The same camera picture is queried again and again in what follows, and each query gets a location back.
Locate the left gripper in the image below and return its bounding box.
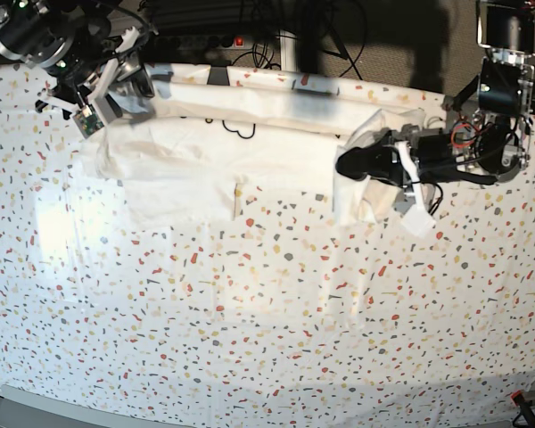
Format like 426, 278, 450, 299
335, 126, 459, 187

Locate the white printed T-shirt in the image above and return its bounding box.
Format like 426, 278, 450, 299
80, 68, 426, 228

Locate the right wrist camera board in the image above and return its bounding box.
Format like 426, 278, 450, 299
72, 105, 104, 139

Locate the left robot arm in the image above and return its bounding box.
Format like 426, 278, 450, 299
335, 1, 535, 189

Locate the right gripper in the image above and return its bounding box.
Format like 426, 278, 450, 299
35, 28, 155, 125

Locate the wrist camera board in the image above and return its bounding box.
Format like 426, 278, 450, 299
72, 105, 104, 139
401, 205, 436, 239

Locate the white metal stand post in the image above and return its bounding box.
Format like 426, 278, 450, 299
278, 29, 299, 72

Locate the terrazzo pattern tablecloth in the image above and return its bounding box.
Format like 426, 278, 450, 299
0, 64, 535, 427

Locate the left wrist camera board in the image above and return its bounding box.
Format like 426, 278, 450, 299
401, 205, 436, 239

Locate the red clamp right corner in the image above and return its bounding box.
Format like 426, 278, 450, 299
511, 391, 525, 407

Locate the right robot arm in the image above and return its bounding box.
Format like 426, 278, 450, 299
0, 1, 155, 136

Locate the black table clamp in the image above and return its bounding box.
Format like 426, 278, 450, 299
207, 66, 230, 86

